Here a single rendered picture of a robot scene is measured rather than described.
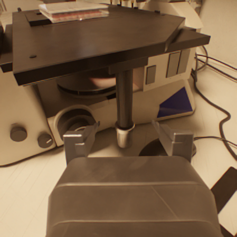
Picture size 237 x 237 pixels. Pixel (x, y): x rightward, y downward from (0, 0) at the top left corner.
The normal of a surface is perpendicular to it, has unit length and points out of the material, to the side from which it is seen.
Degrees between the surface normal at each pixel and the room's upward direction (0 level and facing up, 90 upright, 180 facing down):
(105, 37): 0
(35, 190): 0
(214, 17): 90
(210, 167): 0
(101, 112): 90
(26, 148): 90
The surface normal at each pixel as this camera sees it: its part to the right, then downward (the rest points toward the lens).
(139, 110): 0.23, 0.48
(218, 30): -0.89, 0.31
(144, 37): -0.03, -0.77
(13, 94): 0.46, 0.55
